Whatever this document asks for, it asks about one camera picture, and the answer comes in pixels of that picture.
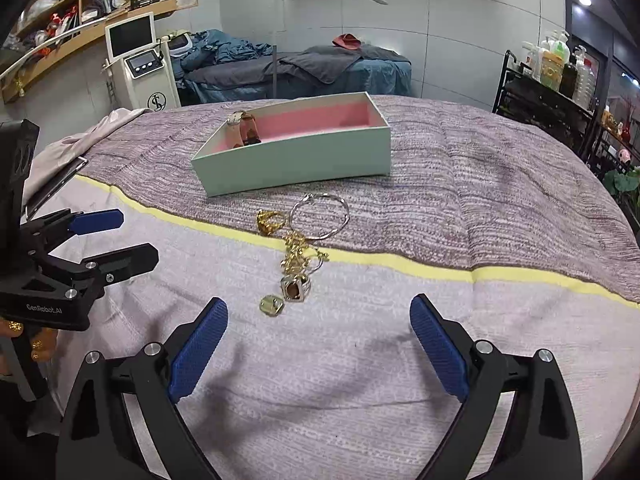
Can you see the curved wooden shelf unit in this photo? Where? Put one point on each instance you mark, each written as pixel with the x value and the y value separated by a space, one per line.
pixel 150 10

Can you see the massage bed with blue skirt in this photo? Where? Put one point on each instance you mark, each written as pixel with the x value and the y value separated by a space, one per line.
pixel 380 80

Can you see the crumpled blue duvet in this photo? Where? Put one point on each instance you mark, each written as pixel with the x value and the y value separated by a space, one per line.
pixel 220 47

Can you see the silver bangle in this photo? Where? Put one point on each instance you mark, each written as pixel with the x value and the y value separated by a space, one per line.
pixel 345 215

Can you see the pile of shelf clutter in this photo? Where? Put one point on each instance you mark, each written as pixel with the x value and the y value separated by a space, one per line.
pixel 100 5

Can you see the pale pink satin cloth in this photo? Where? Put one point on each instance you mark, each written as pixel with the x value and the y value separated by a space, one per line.
pixel 65 150

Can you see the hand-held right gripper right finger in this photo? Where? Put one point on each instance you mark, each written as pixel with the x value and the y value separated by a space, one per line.
pixel 435 350

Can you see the mint green box pink lining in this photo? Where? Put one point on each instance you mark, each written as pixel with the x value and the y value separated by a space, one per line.
pixel 300 160

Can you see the red cloth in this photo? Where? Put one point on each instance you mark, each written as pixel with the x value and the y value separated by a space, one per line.
pixel 346 41

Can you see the black trolley rack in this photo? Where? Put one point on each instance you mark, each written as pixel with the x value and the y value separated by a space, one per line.
pixel 540 95

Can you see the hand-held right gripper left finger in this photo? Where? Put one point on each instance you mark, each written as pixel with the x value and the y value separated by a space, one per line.
pixel 200 345

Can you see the dark grey blanket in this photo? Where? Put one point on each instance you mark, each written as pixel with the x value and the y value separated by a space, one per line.
pixel 320 65

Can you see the green leafy plant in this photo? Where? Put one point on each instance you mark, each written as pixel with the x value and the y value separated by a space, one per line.
pixel 622 180

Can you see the small gold square pendant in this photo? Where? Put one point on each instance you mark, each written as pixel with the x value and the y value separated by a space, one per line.
pixel 271 305

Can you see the pink figurine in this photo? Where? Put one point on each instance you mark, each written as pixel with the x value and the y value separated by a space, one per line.
pixel 623 155

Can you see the group of toiletry bottles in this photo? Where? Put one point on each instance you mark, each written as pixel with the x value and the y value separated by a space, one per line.
pixel 555 67

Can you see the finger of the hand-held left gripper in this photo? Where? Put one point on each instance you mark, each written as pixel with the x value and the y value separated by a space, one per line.
pixel 100 221
pixel 125 260

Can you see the person's left hand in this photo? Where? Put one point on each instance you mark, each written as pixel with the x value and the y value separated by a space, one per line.
pixel 39 347

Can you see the white beauty machine with screen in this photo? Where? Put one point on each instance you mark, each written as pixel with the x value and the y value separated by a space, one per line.
pixel 145 85

